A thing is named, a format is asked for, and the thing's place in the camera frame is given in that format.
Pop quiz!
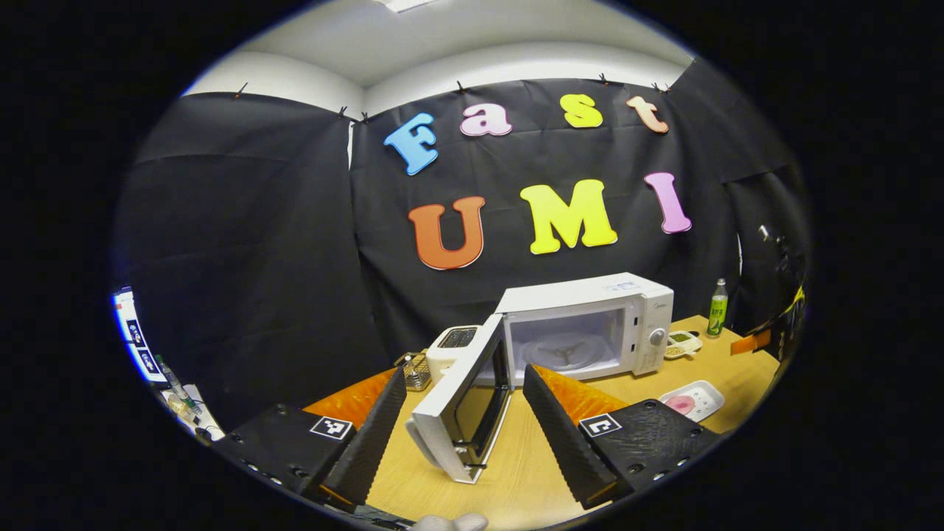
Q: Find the clear plastic bottle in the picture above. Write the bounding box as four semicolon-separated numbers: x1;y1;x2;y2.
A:
155;355;194;406

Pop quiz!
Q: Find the white microwave oven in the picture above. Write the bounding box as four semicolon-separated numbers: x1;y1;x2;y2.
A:
406;273;674;485

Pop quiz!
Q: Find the white divided dish of beans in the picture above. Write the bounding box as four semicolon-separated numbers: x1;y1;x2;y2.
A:
664;330;703;360

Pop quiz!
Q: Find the white tray of pink meat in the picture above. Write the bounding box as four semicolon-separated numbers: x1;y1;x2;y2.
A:
659;380;725;423

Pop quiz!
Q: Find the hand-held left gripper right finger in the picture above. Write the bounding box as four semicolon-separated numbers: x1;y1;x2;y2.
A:
522;364;723;510

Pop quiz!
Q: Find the computer monitor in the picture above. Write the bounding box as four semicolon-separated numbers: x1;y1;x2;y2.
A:
112;288;167;384

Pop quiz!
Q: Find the white toaster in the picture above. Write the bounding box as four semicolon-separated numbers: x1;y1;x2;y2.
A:
426;325;484;384

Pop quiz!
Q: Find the green drink bottle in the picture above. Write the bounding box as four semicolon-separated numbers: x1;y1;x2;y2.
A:
707;278;729;339

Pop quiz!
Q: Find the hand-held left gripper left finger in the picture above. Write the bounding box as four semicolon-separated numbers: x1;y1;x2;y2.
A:
214;367;408;511

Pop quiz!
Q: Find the black backdrop cloth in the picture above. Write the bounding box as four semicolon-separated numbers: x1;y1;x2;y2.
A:
114;59;812;432

